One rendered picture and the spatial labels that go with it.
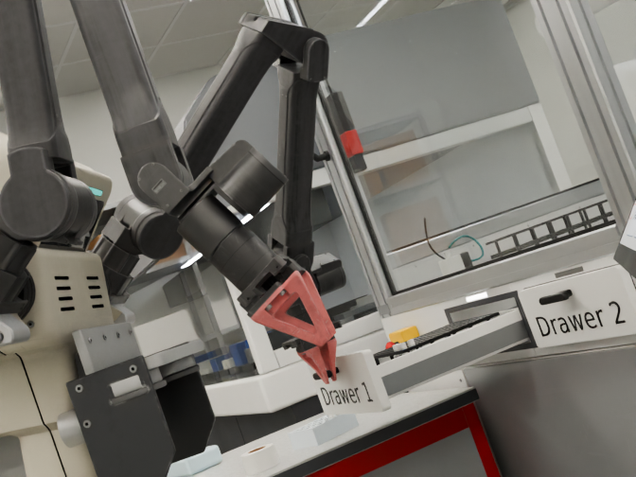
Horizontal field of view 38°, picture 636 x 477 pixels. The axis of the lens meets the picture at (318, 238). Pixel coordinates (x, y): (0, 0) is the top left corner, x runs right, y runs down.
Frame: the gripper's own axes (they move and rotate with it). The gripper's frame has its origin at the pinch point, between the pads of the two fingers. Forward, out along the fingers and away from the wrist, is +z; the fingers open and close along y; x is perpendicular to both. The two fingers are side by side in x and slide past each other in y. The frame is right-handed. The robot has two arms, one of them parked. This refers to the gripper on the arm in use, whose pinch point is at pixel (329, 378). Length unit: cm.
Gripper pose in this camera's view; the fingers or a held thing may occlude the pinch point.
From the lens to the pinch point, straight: 173.2
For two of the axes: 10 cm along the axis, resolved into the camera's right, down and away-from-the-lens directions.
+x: -3.5, 1.7, 9.2
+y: 8.6, -3.4, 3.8
